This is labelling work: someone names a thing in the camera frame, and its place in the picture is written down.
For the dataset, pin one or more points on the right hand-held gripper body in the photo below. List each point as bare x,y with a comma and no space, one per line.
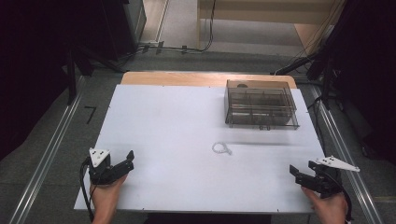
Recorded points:
328,182

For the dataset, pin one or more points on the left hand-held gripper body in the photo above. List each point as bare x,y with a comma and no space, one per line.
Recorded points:
100,172

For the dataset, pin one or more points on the clear plastic drawer box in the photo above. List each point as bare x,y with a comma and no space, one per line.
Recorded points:
261,105

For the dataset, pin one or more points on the person's right hand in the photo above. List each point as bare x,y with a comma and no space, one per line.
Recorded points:
330,210

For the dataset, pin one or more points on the white board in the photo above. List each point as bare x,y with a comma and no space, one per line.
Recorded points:
171,124

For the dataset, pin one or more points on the black metal stand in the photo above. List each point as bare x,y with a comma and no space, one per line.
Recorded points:
71,84
326,84

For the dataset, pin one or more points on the wooden table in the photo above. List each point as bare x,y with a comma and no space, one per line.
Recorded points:
186,79

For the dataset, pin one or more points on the black curtain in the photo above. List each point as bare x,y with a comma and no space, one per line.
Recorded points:
370,77
31,62

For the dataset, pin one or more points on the dark cabinet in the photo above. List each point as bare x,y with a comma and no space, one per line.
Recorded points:
137,21

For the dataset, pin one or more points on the light wooden shelf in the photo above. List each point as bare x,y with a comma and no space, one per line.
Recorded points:
249,15

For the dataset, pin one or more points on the metal floor rail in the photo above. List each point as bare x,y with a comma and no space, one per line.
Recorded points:
46,155
331,124

